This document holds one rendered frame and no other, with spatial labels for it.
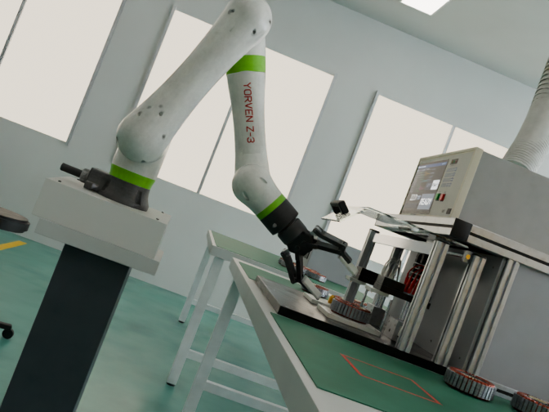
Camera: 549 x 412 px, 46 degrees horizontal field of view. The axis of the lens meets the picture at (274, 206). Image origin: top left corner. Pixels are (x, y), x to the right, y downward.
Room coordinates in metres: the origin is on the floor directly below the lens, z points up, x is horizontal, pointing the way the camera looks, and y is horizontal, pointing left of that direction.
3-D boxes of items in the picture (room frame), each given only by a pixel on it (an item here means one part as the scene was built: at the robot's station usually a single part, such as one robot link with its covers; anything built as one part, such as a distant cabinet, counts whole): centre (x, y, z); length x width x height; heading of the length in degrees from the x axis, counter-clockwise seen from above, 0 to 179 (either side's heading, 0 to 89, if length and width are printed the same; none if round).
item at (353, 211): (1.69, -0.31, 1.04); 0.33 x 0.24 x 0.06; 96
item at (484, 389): (1.43, -0.54, 0.77); 0.11 x 0.11 x 0.04
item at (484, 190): (1.89, -0.60, 1.22); 0.44 x 0.39 x 0.20; 6
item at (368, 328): (1.75, -0.29, 0.78); 0.15 x 0.15 x 0.01; 6
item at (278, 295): (1.87, -0.30, 0.76); 0.64 x 0.47 x 0.02; 6
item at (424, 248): (1.88, -0.38, 1.03); 0.62 x 0.01 x 0.03; 6
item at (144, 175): (1.78, 0.40, 1.01); 0.16 x 0.13 x 0.19; 8
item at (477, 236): (1.90, -0.60, 1.09); 0.68 x 0.44 x 0.05; 6
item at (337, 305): (1.75, -0.29, 0.80); 0.11 x 0.11 x 0.04
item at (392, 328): (1.76, -0.44, 0.80); 0.07 x 0.05 x 0.06; 6
